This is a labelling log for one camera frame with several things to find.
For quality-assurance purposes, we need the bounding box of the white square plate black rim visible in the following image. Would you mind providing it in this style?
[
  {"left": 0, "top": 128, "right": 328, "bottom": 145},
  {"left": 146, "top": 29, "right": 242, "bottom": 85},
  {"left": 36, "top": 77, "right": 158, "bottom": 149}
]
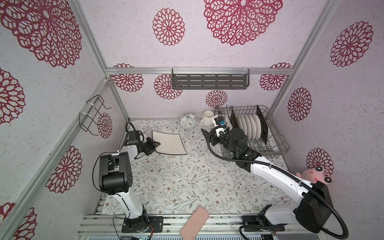
[{"left": 152, "top": 131, "right": 187, "bottom": 156}]

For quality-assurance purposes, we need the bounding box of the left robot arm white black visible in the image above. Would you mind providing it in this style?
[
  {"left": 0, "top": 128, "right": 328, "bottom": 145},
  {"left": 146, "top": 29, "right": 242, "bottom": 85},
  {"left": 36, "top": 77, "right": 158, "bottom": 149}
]
[{"left": 99, "top": 137, "right": 161, "bottom": 233}]

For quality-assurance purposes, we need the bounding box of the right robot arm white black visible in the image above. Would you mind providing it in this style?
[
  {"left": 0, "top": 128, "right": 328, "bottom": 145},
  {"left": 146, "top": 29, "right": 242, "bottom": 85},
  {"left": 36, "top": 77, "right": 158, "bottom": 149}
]
[{"left": 202, "top": 116, "right": 335, "bottom": 233}]

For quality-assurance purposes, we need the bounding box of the white ceramic mug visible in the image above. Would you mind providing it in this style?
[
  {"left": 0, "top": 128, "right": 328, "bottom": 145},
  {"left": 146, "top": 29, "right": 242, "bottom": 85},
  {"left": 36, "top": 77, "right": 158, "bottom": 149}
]
[{"left": 201, "top": 111, "right": 215, "bottom": 126}]

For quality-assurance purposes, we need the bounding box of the white twin bell alarm clock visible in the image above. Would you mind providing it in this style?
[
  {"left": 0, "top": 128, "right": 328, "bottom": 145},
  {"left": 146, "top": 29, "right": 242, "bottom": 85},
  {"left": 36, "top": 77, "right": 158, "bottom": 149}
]
[{"left": 180, "top": 113, "right": 196, "bottom": 130}]

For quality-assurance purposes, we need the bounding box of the black square plate glossy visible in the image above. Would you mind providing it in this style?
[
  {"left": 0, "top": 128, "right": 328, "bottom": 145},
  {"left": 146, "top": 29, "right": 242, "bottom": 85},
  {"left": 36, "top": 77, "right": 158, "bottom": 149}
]
[{"left": 256, "top": 105, "right": 269, "bottom": 144}]

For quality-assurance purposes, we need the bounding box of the pink phone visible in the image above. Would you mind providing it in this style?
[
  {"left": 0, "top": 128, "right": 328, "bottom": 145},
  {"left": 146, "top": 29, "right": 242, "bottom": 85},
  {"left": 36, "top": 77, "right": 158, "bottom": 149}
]
[{"left": 180, "top": 207, "right": 209, "bottom": 240}]

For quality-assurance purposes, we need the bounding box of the pink pig plush toy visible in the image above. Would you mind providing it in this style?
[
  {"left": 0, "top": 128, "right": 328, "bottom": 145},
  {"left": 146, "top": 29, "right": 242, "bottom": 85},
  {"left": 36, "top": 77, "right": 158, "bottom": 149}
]
[{"left": 295, "top": 166, "right": 333, "bottom": 185}]

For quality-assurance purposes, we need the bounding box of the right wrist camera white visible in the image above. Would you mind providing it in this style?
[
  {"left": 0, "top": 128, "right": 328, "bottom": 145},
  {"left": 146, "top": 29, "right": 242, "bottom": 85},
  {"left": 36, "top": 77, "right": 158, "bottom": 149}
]
[{"left": 214, "top": 121, "right": 229, "bottom": 137}]

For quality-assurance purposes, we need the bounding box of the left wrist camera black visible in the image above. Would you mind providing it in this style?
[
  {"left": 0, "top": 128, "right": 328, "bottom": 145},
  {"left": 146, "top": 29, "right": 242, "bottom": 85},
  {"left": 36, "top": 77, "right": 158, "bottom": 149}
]
[{"left": 126, "top": 130, "right": 141, "bottom": 145}]

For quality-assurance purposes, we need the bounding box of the grey wire dish rack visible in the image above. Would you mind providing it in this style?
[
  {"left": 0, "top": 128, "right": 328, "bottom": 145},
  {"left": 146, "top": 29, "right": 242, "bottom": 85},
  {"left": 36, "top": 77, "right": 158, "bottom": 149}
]
[{"left": 215, "top": 105, "right": 290, "bottom": 159}]

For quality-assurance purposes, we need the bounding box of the grey wall shelf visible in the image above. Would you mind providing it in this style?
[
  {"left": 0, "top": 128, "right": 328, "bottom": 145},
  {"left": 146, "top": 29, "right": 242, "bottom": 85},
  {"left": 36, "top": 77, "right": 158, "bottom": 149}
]
[{"left": 171, "top": 69, "right": 250, "bottom": 90}]

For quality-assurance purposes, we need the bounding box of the black wire wall holder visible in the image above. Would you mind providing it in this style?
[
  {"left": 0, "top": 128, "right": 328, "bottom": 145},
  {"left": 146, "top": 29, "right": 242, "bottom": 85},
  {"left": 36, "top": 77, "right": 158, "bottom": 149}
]
[{"left": 78, "top": 95, "right": 111, "bottom": 136}]

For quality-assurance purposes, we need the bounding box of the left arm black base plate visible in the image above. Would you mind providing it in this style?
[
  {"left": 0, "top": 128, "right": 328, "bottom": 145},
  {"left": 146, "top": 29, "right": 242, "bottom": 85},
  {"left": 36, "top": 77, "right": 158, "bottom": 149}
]
[{"left": 122, "top": 216, "right": 164, "bottom": 234}]

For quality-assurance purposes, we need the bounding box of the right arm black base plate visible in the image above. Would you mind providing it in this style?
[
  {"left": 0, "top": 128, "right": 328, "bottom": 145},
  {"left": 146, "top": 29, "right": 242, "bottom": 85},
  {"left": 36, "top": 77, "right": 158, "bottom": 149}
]
[{"left": 242, "top": 215, "right": 287, "bottom": 232}]

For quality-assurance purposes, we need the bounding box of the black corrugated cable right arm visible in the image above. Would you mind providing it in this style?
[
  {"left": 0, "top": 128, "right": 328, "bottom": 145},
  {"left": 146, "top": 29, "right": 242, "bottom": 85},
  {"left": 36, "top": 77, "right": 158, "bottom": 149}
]
[{"left": 205, "top": 125, "right": 349, "bottom": 240}]

